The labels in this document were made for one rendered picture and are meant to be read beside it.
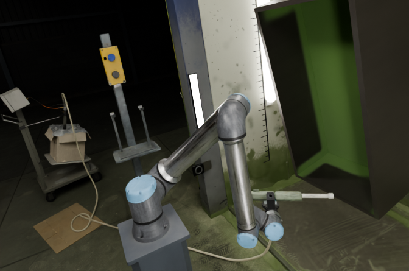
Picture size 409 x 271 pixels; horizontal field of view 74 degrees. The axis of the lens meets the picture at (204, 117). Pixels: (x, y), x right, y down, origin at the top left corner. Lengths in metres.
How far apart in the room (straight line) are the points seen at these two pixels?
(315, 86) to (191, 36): 0.94
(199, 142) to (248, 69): 1.12
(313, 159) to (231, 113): 1.24
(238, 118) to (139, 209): 0.64
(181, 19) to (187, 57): 0.26
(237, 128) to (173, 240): 0.65
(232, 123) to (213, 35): 1.14
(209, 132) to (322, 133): 1.16
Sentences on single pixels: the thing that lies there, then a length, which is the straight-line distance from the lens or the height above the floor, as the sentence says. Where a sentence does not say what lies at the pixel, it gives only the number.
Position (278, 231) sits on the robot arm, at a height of 0.59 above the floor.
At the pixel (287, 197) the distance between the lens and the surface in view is 1.75.
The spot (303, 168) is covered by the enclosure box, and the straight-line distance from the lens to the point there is 2.15.
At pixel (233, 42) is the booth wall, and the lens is 2.17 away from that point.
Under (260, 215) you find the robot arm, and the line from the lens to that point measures 1.44.
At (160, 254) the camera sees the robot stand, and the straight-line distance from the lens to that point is 1.44.
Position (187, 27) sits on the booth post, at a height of 1.60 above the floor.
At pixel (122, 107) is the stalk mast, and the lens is 2.12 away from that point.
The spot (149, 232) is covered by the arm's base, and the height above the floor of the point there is 0.69.
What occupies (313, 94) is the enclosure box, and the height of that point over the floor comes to 1.03.
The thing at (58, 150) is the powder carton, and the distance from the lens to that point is 3.45.
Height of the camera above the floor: 1.55
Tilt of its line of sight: 17 degrees down
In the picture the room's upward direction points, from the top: 9 degrees counter-clockwise
